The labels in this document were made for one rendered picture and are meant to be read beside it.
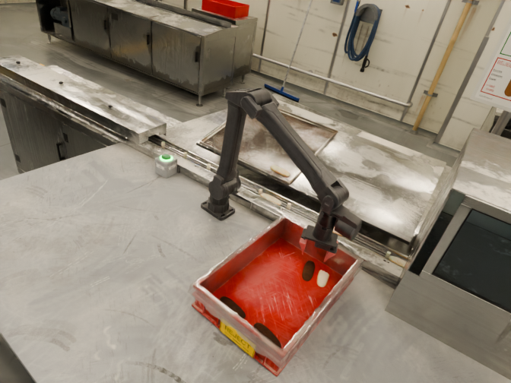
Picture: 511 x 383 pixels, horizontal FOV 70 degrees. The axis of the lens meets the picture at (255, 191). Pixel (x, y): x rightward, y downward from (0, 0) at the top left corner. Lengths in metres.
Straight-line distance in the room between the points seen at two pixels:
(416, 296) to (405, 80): 4.03
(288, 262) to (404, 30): 4.01
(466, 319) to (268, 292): 0.57
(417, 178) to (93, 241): 1.36
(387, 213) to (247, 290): 0.69
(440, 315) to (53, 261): 1.19
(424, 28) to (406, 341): 4.10
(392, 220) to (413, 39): 3.62
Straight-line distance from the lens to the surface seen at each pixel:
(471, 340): 1.30
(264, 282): 1.23
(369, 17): 5.01
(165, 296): 1.18
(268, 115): 1.12
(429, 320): 1.28
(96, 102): 2.11
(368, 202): 1.60
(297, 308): 1.19
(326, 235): 1.16
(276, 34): 5.61
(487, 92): 1.96
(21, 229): 1.47
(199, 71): 4.31
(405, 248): 1.58
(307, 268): 1.30
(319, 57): 5.34
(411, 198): 1.69
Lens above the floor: 1.74
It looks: 35 degrees down
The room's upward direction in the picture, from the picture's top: 10 degrees clockwise
